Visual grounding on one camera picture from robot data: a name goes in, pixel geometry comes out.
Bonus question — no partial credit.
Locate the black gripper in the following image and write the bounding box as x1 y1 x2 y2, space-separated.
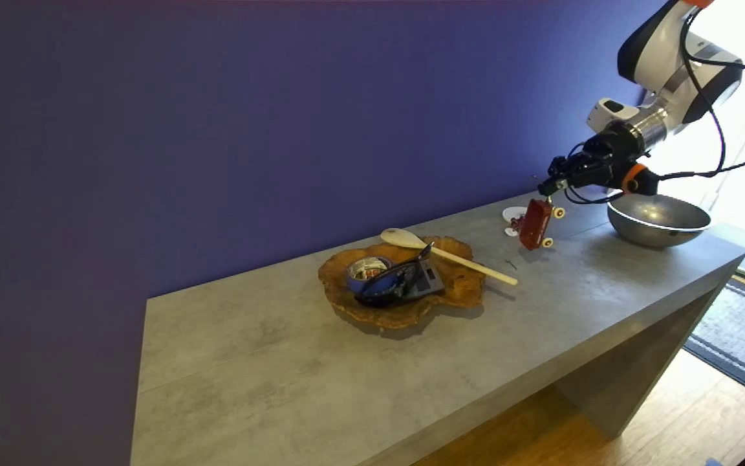
535 126 645 206

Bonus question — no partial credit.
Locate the red toy cart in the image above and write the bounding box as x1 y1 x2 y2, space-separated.
509 197 566 253

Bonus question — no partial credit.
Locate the grey metal bowl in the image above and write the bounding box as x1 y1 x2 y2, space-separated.
606 191 715 251

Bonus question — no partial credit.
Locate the wooden spoon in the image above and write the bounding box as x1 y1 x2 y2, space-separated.
379 224 520 289

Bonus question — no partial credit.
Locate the dark blue black object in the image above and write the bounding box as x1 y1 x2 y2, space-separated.
353 244 445 310

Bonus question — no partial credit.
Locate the brown wooden slab tray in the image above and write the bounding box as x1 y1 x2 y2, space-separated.
315 232 490 341

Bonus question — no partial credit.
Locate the small white cup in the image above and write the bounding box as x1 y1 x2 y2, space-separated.
348 253 390 284

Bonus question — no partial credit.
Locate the grey concrete-look table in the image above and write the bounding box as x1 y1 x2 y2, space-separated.
127 182 745 466

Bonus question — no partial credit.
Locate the black cable orange connector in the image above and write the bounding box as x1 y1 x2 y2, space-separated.
564 131 745 206

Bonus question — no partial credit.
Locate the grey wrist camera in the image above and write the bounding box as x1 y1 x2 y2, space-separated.
584 96 643 134

